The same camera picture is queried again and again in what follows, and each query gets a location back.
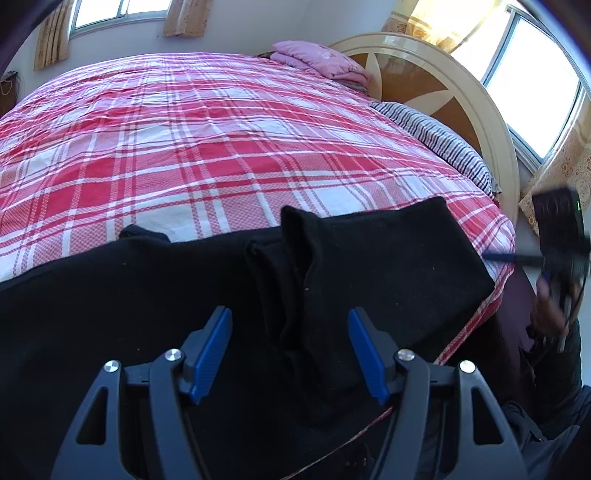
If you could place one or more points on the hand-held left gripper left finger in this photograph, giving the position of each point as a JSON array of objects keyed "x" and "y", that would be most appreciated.
[{"x": 210, "y": 355}]

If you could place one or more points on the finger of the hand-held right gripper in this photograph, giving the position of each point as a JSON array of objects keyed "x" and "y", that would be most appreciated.
[{"x": 508, "y": 256}]

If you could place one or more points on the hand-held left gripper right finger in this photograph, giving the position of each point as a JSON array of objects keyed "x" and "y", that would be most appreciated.
[{"x": 369, "y": 355}]

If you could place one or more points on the black pants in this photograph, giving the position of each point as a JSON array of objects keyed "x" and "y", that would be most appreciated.
[{"x": 369, "y": 258}]

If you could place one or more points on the person's right forearm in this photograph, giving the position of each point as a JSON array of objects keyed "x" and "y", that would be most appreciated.
[{"x": 568, "y": 406}]

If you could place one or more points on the person's right hand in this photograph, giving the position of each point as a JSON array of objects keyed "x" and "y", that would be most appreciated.
[{"x": 547, "y": 314}]

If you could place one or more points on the cream lace curtain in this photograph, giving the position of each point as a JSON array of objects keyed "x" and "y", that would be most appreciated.
[{"x": 568, "y": 161}]

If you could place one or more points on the dark maroon bed base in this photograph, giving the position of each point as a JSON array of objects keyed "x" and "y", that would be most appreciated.
[{"x": 503, "y": 323}]

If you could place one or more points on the striped pillow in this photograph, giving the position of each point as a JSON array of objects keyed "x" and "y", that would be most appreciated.
[{"x": 438, "y": 138}]

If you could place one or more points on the large grey-framed window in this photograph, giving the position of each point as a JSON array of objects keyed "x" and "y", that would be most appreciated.
[{"x": 531, "y": 74}]

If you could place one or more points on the cream and brown headboard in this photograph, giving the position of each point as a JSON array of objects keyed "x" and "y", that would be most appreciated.
[{"x": 415, "y": 78}]

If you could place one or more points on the red plaid bed sheet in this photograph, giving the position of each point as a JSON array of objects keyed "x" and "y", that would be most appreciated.
[{"x": 184, "y": 138}]

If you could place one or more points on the yellow curtain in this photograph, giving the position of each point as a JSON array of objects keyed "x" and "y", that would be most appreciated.
[{"x": 434, "y": 18}]

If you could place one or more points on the pink folded quilt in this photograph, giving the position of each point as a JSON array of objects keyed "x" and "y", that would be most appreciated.
[{"x": 318, "y": 57}]

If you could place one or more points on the brown wooden desk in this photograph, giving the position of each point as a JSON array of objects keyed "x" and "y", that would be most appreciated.
[{"x": 7, "y": 92}]

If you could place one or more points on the beige patterned curtain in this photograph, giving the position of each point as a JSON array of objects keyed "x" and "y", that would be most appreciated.
[
  {"x": 187, "y": 16},
  {"x": 51, "y": 41}
]

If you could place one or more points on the small sliding window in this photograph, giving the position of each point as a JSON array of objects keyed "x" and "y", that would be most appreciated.
[{"x": 101, "y": 9}]

